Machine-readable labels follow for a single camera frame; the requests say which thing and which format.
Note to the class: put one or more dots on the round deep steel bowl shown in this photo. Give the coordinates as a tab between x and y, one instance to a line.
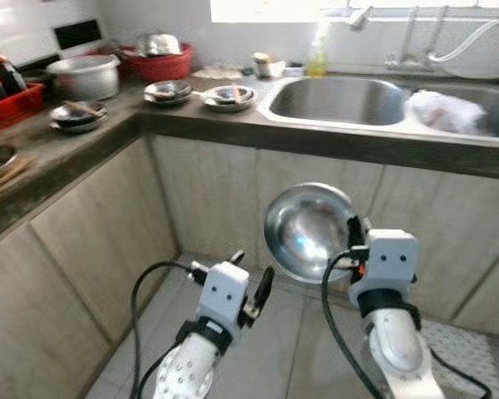
303	229

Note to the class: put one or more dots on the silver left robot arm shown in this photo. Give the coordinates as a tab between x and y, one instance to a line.
185	374

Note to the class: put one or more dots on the double steel kitchen sink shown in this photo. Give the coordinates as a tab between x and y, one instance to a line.
341	104

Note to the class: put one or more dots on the white dotted floor mat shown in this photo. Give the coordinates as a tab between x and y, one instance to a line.
461	357

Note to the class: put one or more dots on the crumpled clear plastic bag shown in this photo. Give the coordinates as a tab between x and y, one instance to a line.
445	112

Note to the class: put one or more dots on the wooden chopstick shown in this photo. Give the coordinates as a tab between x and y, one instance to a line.
85	108
235	91

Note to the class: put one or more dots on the yellow dish soap bottle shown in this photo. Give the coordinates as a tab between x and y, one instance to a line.
318	62

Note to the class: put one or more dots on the small white sponge container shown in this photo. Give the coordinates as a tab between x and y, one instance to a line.
266	66

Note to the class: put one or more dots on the white crumpled cloth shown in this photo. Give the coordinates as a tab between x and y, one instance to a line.
219	72

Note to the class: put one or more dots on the red plastic basin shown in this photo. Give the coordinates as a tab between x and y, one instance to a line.
158	68

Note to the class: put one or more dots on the steel faucet spout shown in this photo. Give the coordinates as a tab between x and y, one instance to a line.
362	17

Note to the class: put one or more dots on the domed steel lid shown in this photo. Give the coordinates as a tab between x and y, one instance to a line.
156	43

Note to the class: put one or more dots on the large aluminium pot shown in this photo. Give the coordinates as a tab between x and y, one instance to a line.
85	79

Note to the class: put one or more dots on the bright window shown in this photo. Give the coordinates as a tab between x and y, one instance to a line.
266	8

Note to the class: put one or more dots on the red plastic crate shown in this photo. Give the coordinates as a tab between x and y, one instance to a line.
12	112

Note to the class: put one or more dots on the white box with black panel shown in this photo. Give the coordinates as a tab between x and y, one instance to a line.
76	33

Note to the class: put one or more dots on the dark glass bottle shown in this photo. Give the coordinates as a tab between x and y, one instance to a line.
4	73

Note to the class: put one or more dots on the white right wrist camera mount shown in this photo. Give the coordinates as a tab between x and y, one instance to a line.
388	259

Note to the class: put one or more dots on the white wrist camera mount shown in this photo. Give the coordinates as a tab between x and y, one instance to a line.
388	259
223	291

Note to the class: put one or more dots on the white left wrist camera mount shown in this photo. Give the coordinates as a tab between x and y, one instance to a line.
223	291

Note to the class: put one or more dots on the steel wall taps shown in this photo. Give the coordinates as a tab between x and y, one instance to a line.
410	50

